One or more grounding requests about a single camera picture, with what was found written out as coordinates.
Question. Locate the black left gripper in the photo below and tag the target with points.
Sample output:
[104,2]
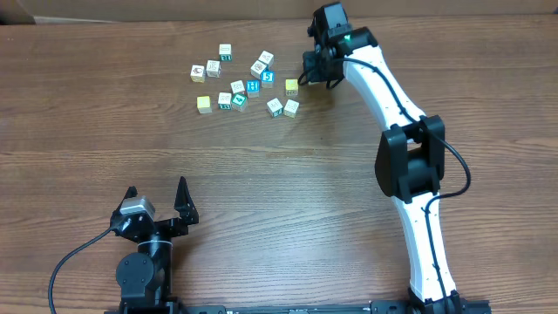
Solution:
[162,227]

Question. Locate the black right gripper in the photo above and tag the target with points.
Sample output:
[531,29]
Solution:
[314,70]

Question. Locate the yellow G block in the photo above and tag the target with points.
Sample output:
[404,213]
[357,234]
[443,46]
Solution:
[291,87]

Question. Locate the white block number 3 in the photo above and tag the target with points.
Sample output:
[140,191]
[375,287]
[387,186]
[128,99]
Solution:
[275,107]

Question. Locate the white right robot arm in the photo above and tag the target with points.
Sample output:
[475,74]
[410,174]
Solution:
[410,162]

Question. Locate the blue number 5 block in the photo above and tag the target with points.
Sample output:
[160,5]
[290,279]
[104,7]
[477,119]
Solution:
[267,79]

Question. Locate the white block far top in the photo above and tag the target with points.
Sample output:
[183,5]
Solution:
[267,58]

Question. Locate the white block shell picture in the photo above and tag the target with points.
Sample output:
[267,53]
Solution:
[257,68]

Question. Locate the blue H block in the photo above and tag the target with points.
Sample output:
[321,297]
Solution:
[253,88]

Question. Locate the white block beside H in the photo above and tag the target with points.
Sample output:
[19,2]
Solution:
[238,87]

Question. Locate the green number 4 block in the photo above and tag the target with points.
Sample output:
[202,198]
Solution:
[239,102]

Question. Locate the white block green side top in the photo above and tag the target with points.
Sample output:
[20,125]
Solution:
[225,52]

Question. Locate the yellow top block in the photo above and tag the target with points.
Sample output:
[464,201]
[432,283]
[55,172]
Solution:
[203,104]

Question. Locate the white block green B side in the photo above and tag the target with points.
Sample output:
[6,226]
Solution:
[224,101]

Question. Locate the white block leaf picture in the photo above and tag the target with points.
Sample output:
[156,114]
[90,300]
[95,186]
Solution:
[213,68]

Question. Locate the white block yellow side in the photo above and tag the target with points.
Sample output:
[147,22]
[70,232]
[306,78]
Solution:
[198,73]

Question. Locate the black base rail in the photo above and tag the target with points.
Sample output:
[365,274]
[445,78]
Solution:
[373,307]

